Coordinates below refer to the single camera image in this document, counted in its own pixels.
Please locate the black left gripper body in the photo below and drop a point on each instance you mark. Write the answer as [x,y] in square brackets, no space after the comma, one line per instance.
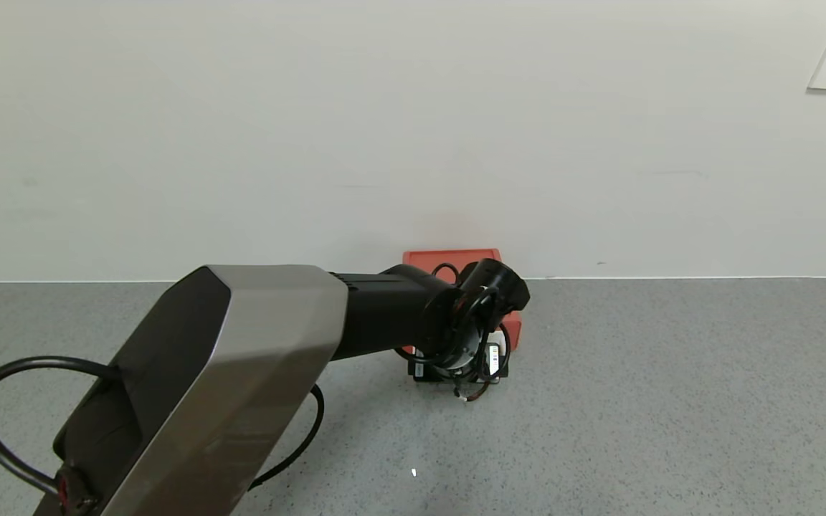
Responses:
[493,360]

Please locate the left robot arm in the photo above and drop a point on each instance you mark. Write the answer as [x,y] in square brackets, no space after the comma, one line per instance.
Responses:
[255,358]

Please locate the red drawer cabinet housing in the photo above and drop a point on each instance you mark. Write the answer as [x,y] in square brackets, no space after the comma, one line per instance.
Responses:
[456,256]

